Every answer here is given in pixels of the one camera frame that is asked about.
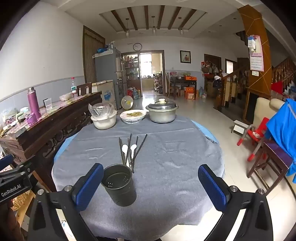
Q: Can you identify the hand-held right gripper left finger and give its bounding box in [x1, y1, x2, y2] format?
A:
[28, 163, 104, 241]

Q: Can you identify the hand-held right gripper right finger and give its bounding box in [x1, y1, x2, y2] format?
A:
[198, 164, 272, 241]

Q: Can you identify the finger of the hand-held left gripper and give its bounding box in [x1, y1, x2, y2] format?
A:
[0, 154, 14, 172]
[10, 161, 34, 175]

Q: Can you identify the dark perforated utensil holder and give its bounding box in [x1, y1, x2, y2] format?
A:
[100, 164, 137, 207]

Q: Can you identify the white plastic spoon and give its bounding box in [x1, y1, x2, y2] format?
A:
[130, 144, 137, 165]

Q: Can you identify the gold foil box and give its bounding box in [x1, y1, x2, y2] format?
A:
[11, 192, 35, 211]

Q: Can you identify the dark wooden sideboard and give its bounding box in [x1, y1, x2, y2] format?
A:
[0, 91, 103, 193]

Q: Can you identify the pile of plastic bags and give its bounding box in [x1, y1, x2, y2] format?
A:
[0, 108, 28, 130]

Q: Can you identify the grey table cloth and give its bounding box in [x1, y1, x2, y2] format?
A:
[51, 115, 226, 239]

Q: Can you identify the blue table cover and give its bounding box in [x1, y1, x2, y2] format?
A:
[54, 119, 219, 163]

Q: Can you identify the purple thermos flask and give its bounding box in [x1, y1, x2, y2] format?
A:
[28, 87, 42, 119]

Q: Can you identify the white plastic basin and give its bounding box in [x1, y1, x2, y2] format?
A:
[91, 111, 117, 130]

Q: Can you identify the white step stool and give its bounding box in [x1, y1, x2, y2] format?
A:
[232, 120, 249, 135]

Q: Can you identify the dark wooden stool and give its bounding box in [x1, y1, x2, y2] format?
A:
[246, 139, 294, 195]

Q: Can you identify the red child chair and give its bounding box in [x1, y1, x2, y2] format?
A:
[236, 117, 270, 162]

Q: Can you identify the wrapped plate of food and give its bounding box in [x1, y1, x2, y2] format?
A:
[120, 109, 147, 124]

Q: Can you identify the aluminium pot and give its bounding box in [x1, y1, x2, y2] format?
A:
[148, 107, 178, 123]

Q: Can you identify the small electric fan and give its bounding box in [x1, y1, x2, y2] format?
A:
[121, 96, 134, 110]

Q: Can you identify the white chest freezer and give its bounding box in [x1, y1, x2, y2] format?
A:
[91, 80, 116, 109]

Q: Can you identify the blue cloth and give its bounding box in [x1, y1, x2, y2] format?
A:
[265, 98, 296, 183]

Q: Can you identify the cream armchair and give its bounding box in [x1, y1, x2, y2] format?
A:
[251, 97, 286, 142]

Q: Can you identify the wooden chair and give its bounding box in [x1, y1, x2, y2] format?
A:
[76, 82, 92, 96]

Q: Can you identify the orange cardboard box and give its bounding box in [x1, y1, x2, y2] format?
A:
[184, 87, 197, 100]

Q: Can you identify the aluminium pot lid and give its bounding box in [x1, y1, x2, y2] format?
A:
[146, 98, 179, 112]

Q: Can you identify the dark dining table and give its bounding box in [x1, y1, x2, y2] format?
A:
[170, 76, 197, 98]

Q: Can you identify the glass display cabinet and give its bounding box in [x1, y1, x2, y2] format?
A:
[121, 54, 140, 95]

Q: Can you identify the grey refrigerator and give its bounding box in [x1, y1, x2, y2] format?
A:
[93, 48, 123, 109]

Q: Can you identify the brown curtain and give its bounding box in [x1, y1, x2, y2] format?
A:
[83, 25, 105, 84]

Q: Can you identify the framed picture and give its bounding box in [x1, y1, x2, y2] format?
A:
[180, 50, 192, 64]

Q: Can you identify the wooden stair railing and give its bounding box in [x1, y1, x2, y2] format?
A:
[214, 58, 296, 112]

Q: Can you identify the wall calendar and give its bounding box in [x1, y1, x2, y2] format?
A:
[250, 36, 264, 72]

